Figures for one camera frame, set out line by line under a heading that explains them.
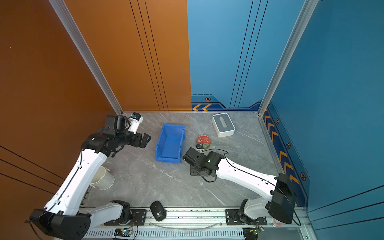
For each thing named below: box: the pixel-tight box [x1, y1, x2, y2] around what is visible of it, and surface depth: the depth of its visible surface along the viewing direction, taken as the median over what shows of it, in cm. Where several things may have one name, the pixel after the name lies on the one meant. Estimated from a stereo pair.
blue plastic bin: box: [155, 124, 186, 164], surface depth 100 cm
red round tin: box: [196, 135, 211, 150], surface depth 101 cm
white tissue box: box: [212, 112, 236, 138], surface depth 107 cm
